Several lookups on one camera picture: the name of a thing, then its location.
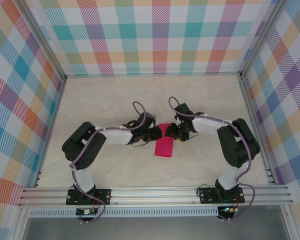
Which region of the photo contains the pink paper sheet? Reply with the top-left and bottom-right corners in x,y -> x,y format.
153,122 -> 176,159

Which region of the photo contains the aluminium frame post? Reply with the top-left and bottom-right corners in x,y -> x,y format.
239,0 -> 287,78
14,0 -> 67,82

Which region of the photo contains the wide aluminium mounting rail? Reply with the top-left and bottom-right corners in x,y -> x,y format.
17,184 -> 295,207

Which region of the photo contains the slotted grey cable duct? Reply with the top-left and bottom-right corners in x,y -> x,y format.
29,206 -> 220,218

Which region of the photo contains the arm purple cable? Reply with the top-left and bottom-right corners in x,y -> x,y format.
168,96 -> 256,222
69,100 -> 157,224

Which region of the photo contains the aluminium frame floor bar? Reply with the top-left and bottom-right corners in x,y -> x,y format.
33,77 -> 67,188
64,71 -> 242,78
238,74 -> 277,186

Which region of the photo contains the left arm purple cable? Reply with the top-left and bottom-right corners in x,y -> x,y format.
69,100 -> 157,224

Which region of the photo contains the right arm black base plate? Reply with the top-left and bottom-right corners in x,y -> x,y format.
198,187 -> 246,205

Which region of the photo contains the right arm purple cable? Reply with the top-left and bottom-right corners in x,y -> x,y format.
168,96 -> 256,222

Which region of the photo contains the small black controller board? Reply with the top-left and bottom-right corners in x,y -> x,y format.
75,207 -> 98,216

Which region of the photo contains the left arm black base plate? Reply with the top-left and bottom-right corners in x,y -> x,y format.
65,187 -> 113,206

